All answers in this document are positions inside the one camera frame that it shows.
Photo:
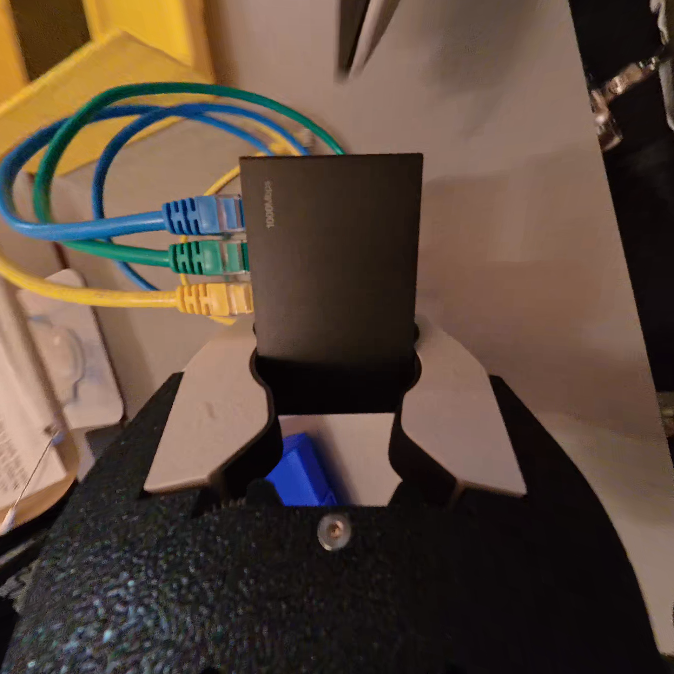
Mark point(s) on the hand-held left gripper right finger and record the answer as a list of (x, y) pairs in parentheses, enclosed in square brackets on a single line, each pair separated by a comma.
[(458, 421)]

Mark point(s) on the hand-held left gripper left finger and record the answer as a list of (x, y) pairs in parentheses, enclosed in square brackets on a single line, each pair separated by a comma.
[(210, 421)]

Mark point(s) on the black network switch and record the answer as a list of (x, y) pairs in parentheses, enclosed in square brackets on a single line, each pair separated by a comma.
[(337, 252)]

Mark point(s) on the blue plastic bin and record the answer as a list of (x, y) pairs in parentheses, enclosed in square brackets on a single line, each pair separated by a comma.
[(300, 474)]

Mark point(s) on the white board stand base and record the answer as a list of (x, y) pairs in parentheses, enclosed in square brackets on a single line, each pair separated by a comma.
[(100, 368)]

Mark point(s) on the instruction sheet board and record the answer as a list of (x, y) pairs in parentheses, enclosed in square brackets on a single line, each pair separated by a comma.
[(26, 421)]

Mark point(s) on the yellow plastic bin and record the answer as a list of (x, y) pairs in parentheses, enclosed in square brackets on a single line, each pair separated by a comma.
[(105, 58)]

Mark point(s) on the metal bracket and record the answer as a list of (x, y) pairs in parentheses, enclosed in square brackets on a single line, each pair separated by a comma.
[(616, 89)]

